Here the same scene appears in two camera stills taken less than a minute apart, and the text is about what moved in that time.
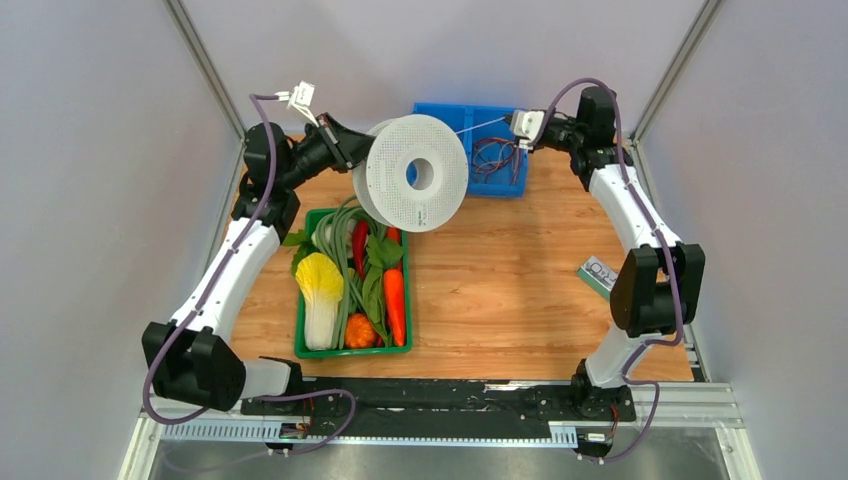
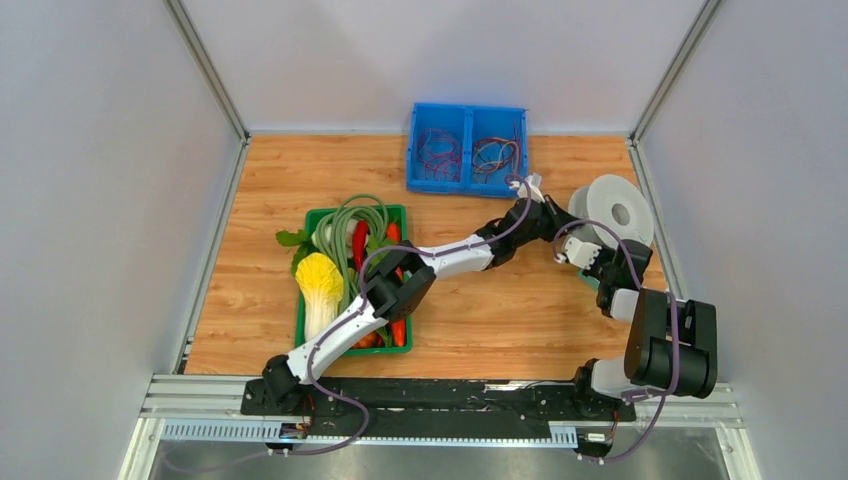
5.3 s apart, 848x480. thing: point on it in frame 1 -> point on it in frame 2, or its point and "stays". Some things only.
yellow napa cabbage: x=320 y=282 stays
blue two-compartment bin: x=497 y=165 stays
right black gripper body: x=564 y=134 -> x=600 y=267
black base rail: x=445 y=408 stays
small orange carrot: x=394 y=233 stays
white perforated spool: x=413 y=174 -> x=616 y=202
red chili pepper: x=360 y=237 stays
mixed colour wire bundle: x=492 y=154 stays
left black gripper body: x=327 y=148 -> x=549 y=224
